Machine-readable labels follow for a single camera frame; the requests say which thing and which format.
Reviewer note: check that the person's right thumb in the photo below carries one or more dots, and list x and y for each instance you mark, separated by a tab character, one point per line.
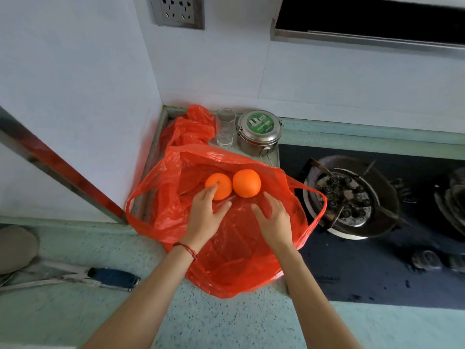
257	211

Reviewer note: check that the clear drinking glass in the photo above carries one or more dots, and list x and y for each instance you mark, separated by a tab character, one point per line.
226	129

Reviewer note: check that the person's right hand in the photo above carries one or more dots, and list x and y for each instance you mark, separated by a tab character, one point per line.
278	227

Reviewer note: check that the person's left forearm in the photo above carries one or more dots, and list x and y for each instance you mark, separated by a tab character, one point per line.
145	301

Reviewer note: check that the person's left hand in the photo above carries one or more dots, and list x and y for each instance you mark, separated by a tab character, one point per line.
201	221

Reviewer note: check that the person's left thumb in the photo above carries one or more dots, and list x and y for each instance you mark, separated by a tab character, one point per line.
223	208

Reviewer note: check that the small orange fruit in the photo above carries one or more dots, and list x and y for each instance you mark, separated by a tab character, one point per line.
222	185

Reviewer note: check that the beige rounded object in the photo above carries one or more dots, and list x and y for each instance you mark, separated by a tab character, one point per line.
16	248

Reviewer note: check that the metal frame bar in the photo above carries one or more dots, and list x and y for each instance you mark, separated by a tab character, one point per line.
61	165

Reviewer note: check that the stove control knob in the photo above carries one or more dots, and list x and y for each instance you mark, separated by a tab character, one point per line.
427	260
457	263

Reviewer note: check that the steel range hood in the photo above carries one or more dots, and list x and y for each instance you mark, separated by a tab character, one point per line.
367	18

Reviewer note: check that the red plastic bag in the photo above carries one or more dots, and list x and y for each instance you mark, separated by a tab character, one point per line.
236	258

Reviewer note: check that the person's right forearm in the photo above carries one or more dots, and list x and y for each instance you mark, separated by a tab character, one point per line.
316	301

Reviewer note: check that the large orange fruit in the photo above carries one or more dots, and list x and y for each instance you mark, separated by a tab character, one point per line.
247	183

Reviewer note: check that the black glass gas stove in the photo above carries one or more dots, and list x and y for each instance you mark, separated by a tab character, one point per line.
381	272

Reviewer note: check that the grey wall power socket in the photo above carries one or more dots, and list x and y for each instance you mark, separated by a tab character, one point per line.
177	10

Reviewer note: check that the round steel lunch container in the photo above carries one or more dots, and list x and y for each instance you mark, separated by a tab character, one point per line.
258	132

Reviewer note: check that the round gas burner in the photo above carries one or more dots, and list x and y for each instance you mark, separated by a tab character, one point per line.
452	199
348	199

